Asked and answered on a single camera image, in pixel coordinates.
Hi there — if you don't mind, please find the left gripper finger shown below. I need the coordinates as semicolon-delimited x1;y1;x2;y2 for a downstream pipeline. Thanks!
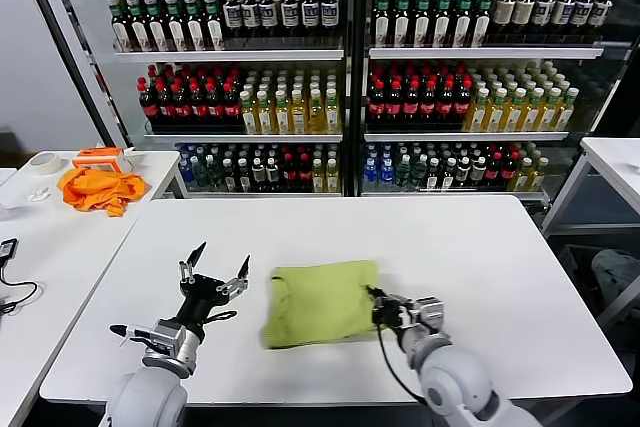
215;254;251;297
178;240;207;285

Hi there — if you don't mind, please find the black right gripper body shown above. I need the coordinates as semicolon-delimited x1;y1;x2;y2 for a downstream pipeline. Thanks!
373;301;417;334

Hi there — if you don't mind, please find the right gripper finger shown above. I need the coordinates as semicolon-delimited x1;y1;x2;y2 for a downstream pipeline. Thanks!
367;289;385;324
365;284;415;310

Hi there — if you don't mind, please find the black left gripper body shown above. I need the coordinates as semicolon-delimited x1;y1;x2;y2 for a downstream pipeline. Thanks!
174;273;235;344

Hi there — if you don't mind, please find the light green t-shirt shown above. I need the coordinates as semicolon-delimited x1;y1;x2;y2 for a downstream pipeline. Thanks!
258;259;389;351

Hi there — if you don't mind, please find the white shelf board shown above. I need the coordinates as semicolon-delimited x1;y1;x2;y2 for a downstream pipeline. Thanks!
360;190;549;200
368;46;605;61
363;131;570;143
187;190;345;198
143;132;345;145
113;49;346;65

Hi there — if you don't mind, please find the white side table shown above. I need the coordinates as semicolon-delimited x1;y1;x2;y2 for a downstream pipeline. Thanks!
0;149;190;427
541;136;640;238

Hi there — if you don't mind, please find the crumpled orange cloth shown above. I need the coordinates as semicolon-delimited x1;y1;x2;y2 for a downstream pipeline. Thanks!
57;166;150;218

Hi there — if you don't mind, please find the orange and white box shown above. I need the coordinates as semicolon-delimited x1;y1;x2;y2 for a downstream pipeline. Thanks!
72;146;135;176

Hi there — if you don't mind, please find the green cap yellow tea bottle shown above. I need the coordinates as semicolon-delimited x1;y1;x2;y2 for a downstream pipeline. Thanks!
256;90;275;136
468;88;490;132
307;89;326;136
522;88;545;132
504;88;528;132
539;88;563;132
274;90;292;136
290;89;308;136
324;88;342;136
487;88;509;132
556;88;580;132
239;90;258;136

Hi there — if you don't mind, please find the beige masking tape roll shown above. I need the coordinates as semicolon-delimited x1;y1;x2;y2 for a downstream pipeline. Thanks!
28;150;64;177

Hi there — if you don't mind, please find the grey plastic bag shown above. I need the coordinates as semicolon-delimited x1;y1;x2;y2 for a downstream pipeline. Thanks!
591;249;640;313

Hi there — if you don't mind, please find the green cap dark tea bottle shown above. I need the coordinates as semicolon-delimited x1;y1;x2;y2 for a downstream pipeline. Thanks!
373;0;392;48
413;0;433;48
183;0;207;52
433;0;454;48
164;0;189;53
393;0;413;48
108;0;132;53
127;0;151;53
144;0;170;53
473;0;494;48
453;0;475;48
203;0;226;52

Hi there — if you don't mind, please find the glass cabinet door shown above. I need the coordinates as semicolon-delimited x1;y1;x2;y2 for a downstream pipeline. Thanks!
569;0;640;148
14;0;146;151

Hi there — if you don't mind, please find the white cap blue label bottle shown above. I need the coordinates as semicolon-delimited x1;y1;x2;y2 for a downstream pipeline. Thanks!
280;0;301;39
301;0;320;39
571;0;595;43
533;0;556;43
241;0;262;39
223;0;244;39
552;0;576;43
588;0;615;43
259;0;280;39
320;0;340;39

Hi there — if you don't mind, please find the white cap beige label bottle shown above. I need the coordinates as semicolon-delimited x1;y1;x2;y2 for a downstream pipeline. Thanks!
493;0;517;43
513;0;536;43

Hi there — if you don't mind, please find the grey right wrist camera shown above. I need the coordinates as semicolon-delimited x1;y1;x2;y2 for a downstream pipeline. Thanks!
409;296;446;337

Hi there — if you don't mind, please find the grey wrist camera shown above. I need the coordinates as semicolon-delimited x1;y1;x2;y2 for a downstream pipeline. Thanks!
143;318;187;357
409;296;446;337

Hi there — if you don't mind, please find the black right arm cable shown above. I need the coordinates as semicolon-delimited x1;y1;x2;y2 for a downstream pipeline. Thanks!
376;326;432;407

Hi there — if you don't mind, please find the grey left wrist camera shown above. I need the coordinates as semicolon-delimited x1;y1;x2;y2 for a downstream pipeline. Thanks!
143;318;187;357

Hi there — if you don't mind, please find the black white camera cable plug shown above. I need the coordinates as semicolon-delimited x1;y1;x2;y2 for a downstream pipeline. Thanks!
109;323;151;349

